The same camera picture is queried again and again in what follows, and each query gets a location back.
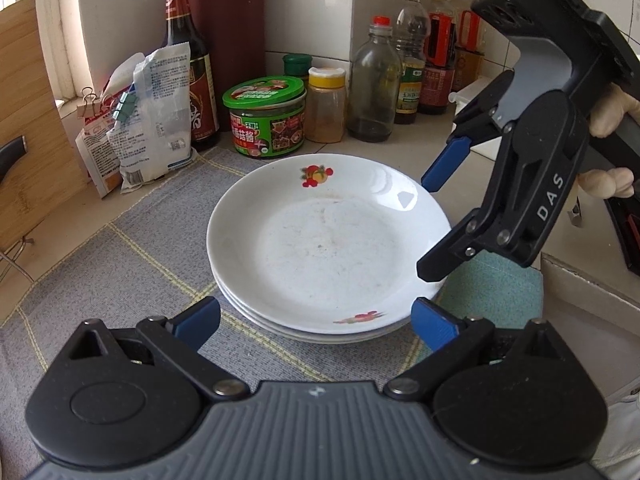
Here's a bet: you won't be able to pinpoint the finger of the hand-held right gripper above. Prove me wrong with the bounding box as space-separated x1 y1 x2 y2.
417 210 507 284
421 72 517 194

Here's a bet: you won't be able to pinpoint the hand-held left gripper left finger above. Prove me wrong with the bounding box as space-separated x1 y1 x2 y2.
67 296 251 403

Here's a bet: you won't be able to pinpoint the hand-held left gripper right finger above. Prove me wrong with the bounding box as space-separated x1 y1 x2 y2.
382 297 568 403

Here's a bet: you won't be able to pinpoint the person's right hand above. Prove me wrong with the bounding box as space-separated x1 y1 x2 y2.
575 84 637 200

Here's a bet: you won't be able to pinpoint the white plastic container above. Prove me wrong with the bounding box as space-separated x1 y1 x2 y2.
448 77 501 161

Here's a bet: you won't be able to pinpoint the green label oil bottle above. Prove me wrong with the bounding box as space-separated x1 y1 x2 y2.
392 0 432 126

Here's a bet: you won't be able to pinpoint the printed teal grey mat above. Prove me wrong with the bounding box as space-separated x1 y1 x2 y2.
0 147 546 480

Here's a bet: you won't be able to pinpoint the red label sauce bottle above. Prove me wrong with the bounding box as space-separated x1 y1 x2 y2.
417 0 458 116

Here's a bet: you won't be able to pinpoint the clear red cap bottle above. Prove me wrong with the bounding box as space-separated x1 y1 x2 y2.
347 16 403 143

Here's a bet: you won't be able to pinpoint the yellow spice jar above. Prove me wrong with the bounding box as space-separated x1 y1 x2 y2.
305 66 347 143

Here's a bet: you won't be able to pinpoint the small green cap jar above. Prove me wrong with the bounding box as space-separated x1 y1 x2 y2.
282 53 311 81

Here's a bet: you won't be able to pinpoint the green lid sauce jar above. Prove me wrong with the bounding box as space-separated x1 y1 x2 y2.
222 76 307 160

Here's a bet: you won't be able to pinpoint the red and white bag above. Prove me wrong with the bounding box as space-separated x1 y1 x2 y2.
75 110 126 200

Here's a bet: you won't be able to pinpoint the white printed bag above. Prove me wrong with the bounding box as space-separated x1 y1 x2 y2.
107 41 197 194

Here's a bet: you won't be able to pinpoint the green binder clip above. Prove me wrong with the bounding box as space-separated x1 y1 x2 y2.
112 92 138 122

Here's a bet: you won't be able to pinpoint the metal binder clip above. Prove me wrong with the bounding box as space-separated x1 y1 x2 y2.
79 86 113 116

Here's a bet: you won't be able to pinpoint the dark red knife block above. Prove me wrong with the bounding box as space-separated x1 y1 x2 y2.
186 0 268 93

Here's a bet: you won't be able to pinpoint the dark soy sauce bottle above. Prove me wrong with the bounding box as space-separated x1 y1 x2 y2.
161 0 221 151

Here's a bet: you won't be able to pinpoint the bamboo cutting board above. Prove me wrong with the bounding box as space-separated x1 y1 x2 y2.
0 0 88 256

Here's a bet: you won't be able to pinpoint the red handle yellow bottle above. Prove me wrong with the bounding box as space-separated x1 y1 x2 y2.
450 0 488 93

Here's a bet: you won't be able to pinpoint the metal wire rack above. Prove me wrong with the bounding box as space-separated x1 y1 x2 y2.
0 237 36 286

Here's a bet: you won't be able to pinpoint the black handled kitchen knife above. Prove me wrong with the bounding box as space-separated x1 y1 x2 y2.
0 136 28 183

